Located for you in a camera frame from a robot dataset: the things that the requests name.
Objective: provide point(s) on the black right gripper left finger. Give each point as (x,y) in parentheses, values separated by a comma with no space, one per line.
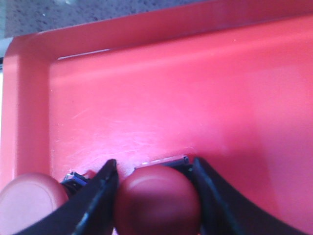
(88,212)

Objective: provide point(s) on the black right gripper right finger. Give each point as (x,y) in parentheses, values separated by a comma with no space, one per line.
(225,211)

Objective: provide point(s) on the red push button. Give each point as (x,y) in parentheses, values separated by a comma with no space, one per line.
(158,198)

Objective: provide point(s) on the red plastic tray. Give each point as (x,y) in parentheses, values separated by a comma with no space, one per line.
(228,80)

